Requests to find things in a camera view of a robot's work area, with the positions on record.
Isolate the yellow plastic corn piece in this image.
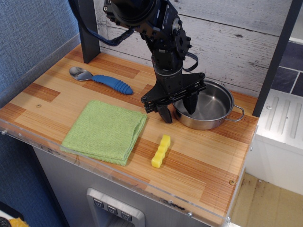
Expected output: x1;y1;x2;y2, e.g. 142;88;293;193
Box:
151;134;171;168

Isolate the yellow object bottom left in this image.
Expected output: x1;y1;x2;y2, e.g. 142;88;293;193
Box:
8;218;29;227

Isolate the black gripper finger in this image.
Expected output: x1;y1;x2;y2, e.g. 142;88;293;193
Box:
182;94;198;114
157;105;172;123

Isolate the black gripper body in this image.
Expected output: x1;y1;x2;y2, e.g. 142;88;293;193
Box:
141;69;206;113

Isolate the white ribbed counter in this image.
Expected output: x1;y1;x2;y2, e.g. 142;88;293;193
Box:
257;89;303;149

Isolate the clear acrylic table guard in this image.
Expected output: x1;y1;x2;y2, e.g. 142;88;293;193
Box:
0;115;258;227

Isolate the dark grey right post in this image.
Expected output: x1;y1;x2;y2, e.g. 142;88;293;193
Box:
252;0;303;117

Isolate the green folded cloth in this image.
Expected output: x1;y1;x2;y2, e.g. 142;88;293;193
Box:
62;100;147;166

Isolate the blue handled metal spoon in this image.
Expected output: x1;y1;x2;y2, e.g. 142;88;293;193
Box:
69;67;133;95

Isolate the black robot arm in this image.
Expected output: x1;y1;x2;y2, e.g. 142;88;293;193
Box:
103;0;206;123

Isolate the stainless steel pot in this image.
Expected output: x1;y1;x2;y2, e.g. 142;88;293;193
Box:
173;80;245;130

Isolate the silver dispenser panel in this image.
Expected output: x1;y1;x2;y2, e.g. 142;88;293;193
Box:
87;188;146;227

